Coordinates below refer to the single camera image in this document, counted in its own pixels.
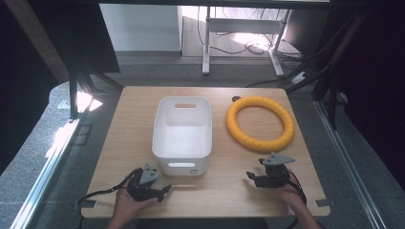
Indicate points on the black tripod stand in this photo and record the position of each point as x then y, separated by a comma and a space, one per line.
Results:
74, 92

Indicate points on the person's right hand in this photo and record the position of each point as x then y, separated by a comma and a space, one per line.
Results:
290, 195

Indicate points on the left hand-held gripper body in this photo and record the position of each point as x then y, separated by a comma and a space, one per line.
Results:
143, 183

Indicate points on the white plastic storage bin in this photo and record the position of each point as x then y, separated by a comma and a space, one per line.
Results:
182, 136

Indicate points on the white metal desk frame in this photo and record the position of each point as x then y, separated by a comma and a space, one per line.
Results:
207, 47

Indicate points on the wooden beam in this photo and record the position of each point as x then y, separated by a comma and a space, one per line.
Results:
41, 44

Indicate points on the white power strip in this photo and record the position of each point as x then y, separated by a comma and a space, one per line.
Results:
300, 78

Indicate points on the black folded stands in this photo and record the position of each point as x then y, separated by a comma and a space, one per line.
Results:
328, 63

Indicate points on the person's left hand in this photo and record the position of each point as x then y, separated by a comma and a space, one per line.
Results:
127, 205

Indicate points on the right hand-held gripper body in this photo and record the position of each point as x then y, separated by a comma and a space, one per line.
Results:
276, 171

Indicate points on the aluminium rail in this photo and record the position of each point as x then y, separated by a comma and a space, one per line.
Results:
44, 178
350, 165

